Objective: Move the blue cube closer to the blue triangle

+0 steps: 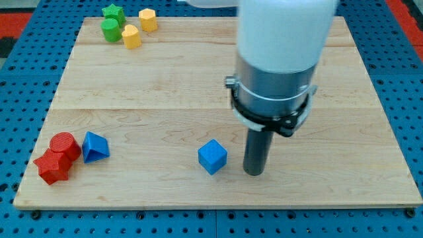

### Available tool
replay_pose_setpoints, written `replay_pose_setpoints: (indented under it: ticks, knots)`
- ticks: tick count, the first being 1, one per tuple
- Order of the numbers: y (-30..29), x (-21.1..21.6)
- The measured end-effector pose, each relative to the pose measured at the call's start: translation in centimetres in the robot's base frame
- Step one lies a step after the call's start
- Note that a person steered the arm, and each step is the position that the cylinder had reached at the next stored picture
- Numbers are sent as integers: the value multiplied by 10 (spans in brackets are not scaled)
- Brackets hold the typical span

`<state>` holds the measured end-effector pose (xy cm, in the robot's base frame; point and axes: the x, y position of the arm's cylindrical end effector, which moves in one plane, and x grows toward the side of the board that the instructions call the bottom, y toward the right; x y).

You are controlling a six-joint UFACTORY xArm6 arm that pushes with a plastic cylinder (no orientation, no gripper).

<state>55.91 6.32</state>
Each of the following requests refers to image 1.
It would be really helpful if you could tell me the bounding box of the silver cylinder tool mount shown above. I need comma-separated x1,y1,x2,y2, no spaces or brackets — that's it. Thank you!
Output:
225,56,317,138

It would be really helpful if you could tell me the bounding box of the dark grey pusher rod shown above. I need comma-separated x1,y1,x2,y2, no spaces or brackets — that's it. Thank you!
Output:
243,129,274,176

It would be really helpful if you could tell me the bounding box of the blue cube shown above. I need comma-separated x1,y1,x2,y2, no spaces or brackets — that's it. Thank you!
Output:
198,139,227,175

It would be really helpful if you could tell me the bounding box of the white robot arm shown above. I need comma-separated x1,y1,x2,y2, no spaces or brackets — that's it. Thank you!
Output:
186,0,338,176

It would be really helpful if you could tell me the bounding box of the blue triangle block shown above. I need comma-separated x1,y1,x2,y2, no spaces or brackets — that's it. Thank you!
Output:
82,132,110,163

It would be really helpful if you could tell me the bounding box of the wooden board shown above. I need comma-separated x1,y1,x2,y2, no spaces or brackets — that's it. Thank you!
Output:
13,17,422,210

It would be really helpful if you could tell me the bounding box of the yellow hexagon block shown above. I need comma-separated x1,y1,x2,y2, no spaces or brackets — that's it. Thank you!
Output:
138,8,158,32

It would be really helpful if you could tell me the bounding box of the yellow heart block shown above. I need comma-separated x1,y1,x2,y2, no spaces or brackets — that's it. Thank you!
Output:
122,24,142,49

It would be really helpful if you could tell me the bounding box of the green cylinder block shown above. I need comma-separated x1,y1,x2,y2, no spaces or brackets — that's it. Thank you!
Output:
100,19,122,42

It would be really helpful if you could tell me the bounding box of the green star block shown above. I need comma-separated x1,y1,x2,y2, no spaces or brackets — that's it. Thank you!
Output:
102,3,126,28

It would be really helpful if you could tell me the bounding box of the red cylinder block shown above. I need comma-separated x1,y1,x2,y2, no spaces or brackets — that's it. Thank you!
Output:
50,132,82,162

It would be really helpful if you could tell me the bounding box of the red star block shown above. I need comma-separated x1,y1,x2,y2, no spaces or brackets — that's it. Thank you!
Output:
34,149,72,185

